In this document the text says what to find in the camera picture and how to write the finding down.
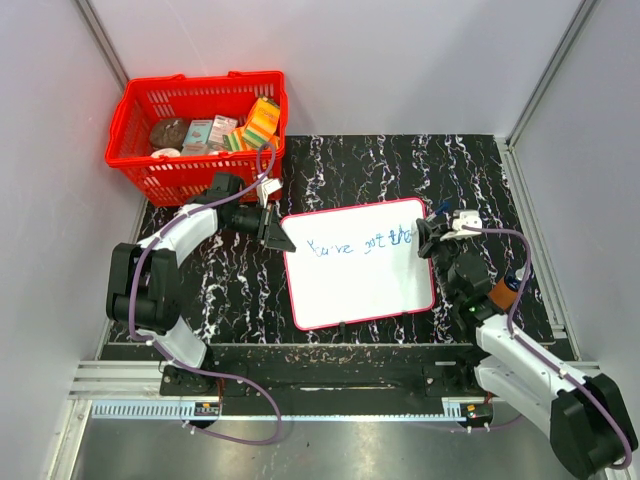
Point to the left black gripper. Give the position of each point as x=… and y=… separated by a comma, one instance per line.
x=270, y=233

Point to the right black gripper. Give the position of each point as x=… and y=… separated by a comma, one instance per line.
x=435, y=231

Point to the blue capped whiteboard marker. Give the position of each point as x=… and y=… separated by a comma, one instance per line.
x=441, y=209

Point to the pink framed whiteboard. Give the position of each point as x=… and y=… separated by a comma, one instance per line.
x=356, y=264

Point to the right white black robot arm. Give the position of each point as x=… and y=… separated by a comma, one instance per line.
x=583, y=416

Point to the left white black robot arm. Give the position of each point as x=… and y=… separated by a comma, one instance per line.
x=144, y=290

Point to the orange spray bottle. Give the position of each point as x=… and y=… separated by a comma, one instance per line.
x=504, y=293

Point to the green yellow sponge pack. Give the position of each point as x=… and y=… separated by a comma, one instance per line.
x=249, y=138

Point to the orange yellow sponge pack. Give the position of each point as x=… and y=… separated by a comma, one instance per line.
x=262, y=120

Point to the light blue snack box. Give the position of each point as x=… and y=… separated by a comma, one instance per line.
x=195, y=142

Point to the pink white snack box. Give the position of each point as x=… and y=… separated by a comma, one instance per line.
x=221, y=127

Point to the white round lid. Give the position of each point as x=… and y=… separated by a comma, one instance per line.
x=166, y=152

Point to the red plastic shopping basket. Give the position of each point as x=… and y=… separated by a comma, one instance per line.
x=171, y=181

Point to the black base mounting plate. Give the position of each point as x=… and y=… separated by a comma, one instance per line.
x=330, y=380

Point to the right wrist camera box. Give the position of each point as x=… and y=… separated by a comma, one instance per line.
x=465, y=224

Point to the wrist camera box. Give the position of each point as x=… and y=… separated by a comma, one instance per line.
x=465, y=224
x=267, y=187

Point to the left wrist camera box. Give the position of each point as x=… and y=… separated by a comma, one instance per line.
x=267, y=187

